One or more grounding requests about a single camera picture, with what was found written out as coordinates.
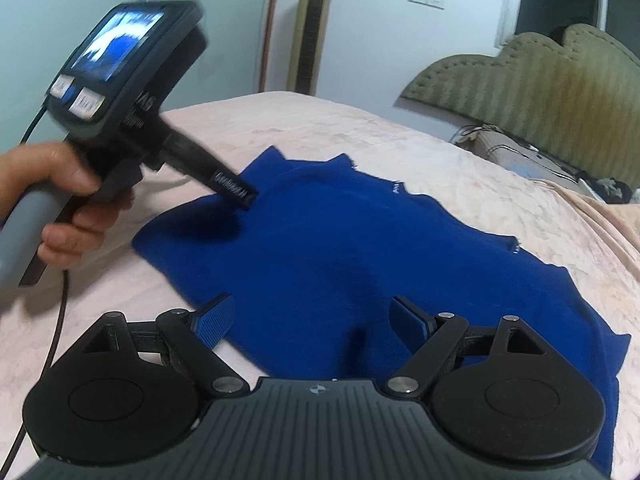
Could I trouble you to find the blue knit sweater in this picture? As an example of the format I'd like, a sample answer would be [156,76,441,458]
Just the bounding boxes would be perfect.
[132,148,630,472]

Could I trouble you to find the black dark clothes pile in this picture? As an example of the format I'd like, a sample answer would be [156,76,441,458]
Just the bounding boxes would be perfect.
[582,176,632,205]

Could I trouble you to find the person's left hand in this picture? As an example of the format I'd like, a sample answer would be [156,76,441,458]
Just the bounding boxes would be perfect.
[1,142,134,270]

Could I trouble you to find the gold tower fan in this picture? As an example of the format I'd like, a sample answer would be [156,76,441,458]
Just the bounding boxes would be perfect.
[286,0,331,96]

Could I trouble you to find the pink bed sheet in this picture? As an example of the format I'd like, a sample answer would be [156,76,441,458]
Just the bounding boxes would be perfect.
[1,92,639,451]

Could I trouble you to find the beige patterned pillow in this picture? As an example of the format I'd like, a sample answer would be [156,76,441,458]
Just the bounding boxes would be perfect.
[451,124,588,195]

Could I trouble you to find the orange peach blanket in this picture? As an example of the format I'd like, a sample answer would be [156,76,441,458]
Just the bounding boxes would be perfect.
[539,180,639,281]

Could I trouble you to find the olive upholstered headboard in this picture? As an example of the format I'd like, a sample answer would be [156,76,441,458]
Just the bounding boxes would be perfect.
[401,24,639,190]

